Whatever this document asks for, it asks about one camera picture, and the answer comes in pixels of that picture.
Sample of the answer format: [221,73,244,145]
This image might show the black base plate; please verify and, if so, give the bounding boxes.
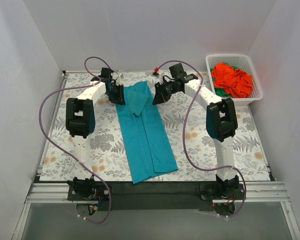
[66,178,245,212]

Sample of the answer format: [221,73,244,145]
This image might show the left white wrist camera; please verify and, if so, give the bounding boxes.
[112,71,122,85]

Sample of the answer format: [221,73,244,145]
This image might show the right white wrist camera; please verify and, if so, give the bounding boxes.
[152,67,168,85]

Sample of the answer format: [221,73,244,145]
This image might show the teal t shirt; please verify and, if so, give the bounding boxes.
[116,81,178,184]

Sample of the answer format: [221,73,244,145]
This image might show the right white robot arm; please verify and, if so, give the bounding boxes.
[152,61,239,200]

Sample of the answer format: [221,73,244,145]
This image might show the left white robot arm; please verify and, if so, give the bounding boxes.
[65,67,126,200]

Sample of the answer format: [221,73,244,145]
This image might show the white plastic basket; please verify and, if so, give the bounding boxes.
[205,53,263,106]

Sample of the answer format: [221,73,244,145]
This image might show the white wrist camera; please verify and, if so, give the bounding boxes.
[112,71,122,85]
[152,67,168,85]

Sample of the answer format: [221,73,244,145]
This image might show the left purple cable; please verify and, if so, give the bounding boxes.
[38,56,113,225]

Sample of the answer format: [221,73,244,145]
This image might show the orange t shirt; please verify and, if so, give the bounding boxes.
[210,62,254,99]

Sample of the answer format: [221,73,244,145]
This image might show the aluminium frame rail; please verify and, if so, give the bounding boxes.
[13,181,300,240]

